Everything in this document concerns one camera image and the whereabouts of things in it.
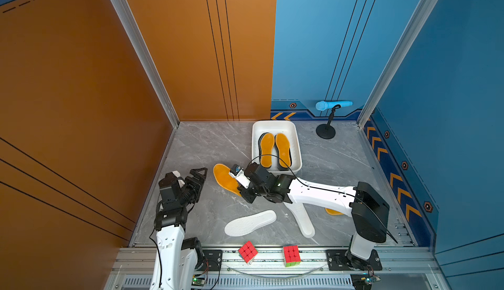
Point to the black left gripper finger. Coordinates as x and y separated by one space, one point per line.
195 190
199 174

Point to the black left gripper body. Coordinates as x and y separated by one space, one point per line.
184 200

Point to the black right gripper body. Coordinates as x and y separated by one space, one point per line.
252 191

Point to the yellow insole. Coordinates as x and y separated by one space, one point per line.
224 180
283 150
267 150
332 212

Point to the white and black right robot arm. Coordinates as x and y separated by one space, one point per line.
362 203

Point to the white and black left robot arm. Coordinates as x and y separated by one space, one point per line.
177 256

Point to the white rectangular storage box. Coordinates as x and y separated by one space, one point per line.
275 146

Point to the white insole right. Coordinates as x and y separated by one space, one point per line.
303 220

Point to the white insole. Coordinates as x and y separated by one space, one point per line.
303 220
245 225

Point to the white insole left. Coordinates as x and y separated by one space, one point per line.
245 225

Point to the left rubik's cube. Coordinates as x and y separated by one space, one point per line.
248 252

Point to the rubik's cube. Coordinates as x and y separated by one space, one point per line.
248 252
291 256

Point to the right rubik's cube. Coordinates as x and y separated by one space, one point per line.
291 256

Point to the black microphone stand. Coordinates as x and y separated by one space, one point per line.
326 131

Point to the left green circuit board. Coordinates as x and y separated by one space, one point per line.
199 280

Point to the clear curved strip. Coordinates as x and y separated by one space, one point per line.
296 276

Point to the blue microphone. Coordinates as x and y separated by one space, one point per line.
325 105

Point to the right circuit board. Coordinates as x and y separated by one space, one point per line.
364 282

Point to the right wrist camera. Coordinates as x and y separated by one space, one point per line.
238 174

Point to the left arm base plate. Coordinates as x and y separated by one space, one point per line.
211 260

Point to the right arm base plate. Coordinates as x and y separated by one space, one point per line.
334 259

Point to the aluminium front rail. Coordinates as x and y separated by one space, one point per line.
403 268

